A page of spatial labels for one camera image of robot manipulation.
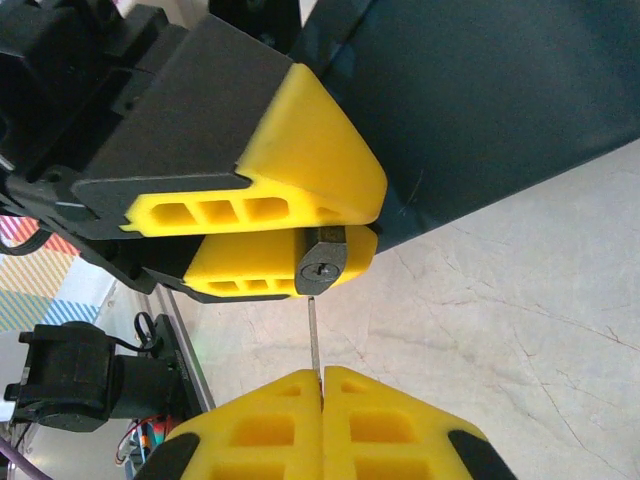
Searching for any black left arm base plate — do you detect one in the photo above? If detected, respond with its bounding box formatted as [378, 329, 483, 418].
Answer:
[149, 313, 194, 404]

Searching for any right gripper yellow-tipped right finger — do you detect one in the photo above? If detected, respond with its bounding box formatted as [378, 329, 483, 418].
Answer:
[322, 364, 519, 480]

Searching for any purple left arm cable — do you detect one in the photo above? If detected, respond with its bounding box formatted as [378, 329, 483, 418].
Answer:
[0, 439, 32, 480]

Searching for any dark blue rectangular pad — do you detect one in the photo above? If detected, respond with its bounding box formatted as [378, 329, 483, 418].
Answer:
[289, 0, 640, 257]

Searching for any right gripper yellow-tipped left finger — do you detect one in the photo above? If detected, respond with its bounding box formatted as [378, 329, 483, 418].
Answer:
[133, 367, 325, 480]

